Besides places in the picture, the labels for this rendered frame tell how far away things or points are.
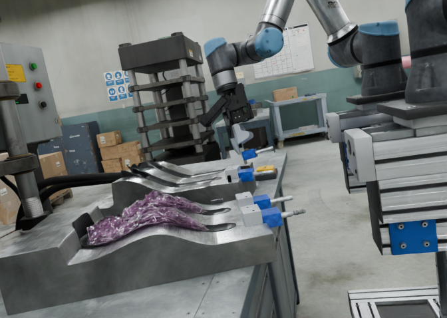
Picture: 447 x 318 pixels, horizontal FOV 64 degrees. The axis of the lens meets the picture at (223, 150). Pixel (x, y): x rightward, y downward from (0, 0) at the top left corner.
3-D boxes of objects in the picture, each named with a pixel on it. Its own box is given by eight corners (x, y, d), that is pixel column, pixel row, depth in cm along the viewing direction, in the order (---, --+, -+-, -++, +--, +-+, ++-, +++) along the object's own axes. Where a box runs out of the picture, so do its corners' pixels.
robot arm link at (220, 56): (230, 33, 110) (205, 37, 108) (240, 67, 110) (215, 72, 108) (223, 43, 118) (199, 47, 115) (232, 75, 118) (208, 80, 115)
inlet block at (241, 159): (276, 156, 112) (271, 139, 112) (275, 156, 107) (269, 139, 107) (237, 166, 115) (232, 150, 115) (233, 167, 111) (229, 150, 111)
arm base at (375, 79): (402, 87, 125) (400, 58, 123) (418, 88, 110) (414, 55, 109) (357, 95, 128) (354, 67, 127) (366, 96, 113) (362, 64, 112)
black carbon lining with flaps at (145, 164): (232, 173, 116) (227, 145, 115) (221, 187, 101) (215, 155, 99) (136, 185, 125) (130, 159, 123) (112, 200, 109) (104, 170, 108)
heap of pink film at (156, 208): (207, 207, 88) (201, 177, 87) (209, 234, 70) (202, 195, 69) (101, 228, 87) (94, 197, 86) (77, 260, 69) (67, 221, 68)
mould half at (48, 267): (255, 217, 93) (248, 175, 91) (277, 261, 67) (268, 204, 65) (61, 255, 90) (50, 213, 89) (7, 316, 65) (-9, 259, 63)
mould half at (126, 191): (257, 187, 121) (250, 148, 119) (243, 214, 96) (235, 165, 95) (125, 202, 134) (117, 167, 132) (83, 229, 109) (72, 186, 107)
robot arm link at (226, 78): (208, 76, 110) (215, 80, 118) (212, 90, 110) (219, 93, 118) (231, 68, 108) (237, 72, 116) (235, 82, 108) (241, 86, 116)
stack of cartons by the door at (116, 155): (147, 164, 773) (139, 126, 761) (142, 167, 741) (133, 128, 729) (110, 170, 786) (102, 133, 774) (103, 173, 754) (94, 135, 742)
